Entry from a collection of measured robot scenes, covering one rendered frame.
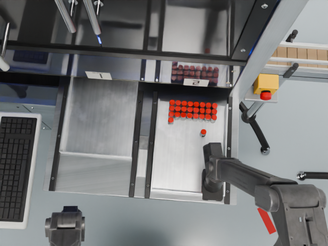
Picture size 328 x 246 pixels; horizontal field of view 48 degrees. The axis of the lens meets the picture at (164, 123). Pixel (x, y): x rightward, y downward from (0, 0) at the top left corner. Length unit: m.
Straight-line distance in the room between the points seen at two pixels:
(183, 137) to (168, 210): 0.91
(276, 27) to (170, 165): 0.65
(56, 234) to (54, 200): 1.46
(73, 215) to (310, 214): 0.50
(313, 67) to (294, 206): 0.90
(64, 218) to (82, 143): 0.57
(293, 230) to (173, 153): 0.76
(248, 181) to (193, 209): 1.40
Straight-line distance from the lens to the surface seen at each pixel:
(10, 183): 1.51
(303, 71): 1.50
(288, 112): 2.46
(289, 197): 0.70
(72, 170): 1.39
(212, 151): 1.12
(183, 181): 1.35
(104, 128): 1.40
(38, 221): 2.33
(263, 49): 1.07
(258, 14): 0.92
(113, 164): 1.37
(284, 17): 0.93
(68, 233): 0.85
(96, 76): 1.33
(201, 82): 1.29
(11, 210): 1.50
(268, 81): 1.34
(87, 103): 1.44
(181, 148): 1.37
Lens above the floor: 2.22
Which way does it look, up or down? 75 degrees down
